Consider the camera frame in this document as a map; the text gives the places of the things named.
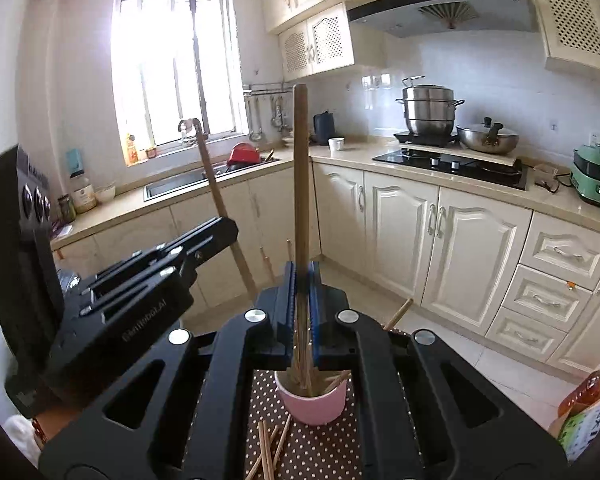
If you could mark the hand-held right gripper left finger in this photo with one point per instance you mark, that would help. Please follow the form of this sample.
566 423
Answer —
291 320

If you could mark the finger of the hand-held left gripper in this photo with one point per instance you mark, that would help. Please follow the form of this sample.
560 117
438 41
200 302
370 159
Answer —
215 240
155 255

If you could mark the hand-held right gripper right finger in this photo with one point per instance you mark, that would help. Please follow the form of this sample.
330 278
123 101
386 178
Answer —
316 320

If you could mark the pink cup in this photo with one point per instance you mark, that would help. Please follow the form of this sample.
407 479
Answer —
310 407

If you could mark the group of wooden chopsticks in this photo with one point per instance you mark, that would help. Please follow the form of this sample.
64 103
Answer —
266 452

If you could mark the person's left forearm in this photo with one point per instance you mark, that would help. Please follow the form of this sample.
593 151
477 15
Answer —
50 425

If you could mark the steel kitchen sink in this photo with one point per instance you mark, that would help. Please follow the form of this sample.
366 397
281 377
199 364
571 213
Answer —
180 185

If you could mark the white bowl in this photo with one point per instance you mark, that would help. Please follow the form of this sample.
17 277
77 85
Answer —
105 194

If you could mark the red pot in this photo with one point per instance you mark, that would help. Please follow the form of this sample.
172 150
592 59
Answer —
244 154

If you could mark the large glass jar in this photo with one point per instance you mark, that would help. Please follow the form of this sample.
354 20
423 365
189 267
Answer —
84 195

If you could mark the small dark jar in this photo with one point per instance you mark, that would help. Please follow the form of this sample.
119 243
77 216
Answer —
66 209

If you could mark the small cup on windowsill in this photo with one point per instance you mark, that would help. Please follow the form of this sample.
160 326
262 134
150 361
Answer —
150 152

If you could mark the hanging steel ladle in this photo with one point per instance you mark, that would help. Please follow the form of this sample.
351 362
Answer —
255 132

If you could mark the steel kitchen faucet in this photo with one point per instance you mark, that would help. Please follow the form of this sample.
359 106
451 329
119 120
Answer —
181 126

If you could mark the stack of white bowls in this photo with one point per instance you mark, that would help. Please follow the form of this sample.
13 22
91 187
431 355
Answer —
287 141

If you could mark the light blue packet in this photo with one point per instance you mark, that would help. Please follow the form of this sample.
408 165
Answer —
74 161

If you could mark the brown polka dot tablecloth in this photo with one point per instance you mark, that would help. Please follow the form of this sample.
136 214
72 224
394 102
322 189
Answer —
325 450

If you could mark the hanging steel utensil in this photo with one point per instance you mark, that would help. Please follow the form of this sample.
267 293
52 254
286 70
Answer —
278 117

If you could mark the small white cup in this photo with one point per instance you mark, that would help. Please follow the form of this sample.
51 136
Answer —
336 145

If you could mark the dark electric kettle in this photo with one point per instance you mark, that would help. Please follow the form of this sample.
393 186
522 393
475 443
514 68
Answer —
324 127

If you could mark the kitchen window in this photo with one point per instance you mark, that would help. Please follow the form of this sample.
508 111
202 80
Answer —
150 85

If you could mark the cream lower kitchen cabinets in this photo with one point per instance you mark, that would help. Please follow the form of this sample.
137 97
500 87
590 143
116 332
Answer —
480 250

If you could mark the black gas stove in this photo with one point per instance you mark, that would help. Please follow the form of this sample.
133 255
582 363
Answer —
455 167

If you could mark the small lattice door cabinet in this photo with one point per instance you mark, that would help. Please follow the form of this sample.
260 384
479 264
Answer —
325 40

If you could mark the steel steamer pot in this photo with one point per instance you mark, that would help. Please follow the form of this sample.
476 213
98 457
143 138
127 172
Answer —
427 107

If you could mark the steel wok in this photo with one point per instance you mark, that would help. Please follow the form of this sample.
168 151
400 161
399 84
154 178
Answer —
485 140

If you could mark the grey range hood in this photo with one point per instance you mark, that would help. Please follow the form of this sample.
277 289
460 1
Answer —
380 15

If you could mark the orange oil bottle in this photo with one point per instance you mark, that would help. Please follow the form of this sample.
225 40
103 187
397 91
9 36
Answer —
587 390

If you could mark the printed cardboard box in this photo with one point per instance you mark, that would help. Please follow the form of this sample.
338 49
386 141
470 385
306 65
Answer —
587 430

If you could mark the green countertop appliance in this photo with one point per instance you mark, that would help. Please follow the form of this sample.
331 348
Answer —
595 175

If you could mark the large lattice door cabinet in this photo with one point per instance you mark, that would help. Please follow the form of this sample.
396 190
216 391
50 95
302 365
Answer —
570 15

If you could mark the steel wall utensil rack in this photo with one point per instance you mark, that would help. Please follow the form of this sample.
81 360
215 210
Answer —
267 89

